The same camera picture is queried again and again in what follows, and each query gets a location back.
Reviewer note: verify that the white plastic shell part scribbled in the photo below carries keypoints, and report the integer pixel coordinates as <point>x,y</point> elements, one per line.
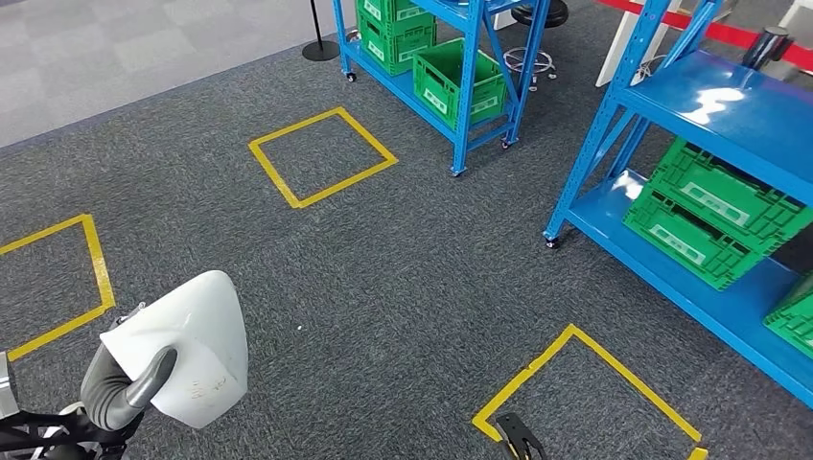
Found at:
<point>197,330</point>

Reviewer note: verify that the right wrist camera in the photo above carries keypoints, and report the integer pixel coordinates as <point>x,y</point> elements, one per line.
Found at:
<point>517,435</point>

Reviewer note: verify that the blue steel shelf rack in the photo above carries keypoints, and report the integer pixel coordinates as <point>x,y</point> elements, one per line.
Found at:
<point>469,95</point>
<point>730,108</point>

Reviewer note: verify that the black floor stand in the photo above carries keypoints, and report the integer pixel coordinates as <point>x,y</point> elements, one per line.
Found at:
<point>321,51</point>

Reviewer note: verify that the black stanchion post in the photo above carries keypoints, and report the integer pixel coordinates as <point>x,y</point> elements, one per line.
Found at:
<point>765,47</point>

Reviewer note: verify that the black stool chrome base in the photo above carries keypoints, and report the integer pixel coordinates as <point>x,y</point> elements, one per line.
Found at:
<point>540,13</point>

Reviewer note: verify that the red barrier belt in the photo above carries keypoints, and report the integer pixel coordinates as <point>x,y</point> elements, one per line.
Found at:
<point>724,35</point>

